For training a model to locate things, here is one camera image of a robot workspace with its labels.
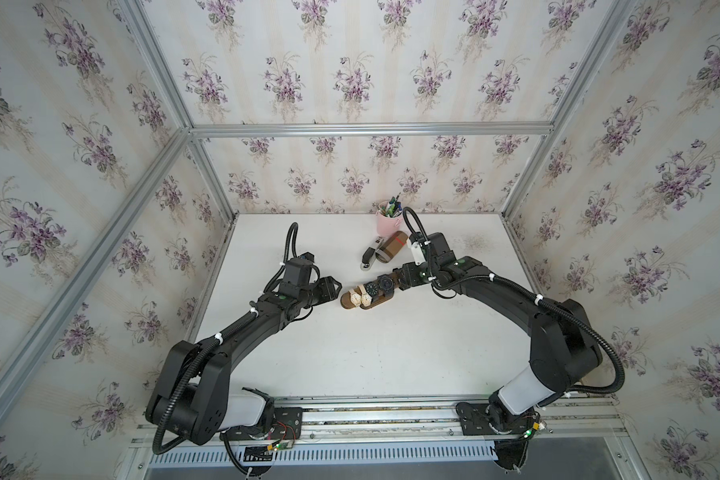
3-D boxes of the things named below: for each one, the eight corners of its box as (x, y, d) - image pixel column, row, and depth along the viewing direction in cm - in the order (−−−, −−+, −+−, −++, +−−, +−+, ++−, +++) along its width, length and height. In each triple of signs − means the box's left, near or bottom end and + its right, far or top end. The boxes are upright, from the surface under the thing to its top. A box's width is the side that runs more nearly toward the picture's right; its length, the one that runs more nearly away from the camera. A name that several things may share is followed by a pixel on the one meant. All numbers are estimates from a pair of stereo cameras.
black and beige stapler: (357, 268, 105) (357, 261, 102) (374, 241, 113) (375, 234, 110) (366, 271, 104) (366, 265, 101) (383, 244, 112) (383, 237, 109)
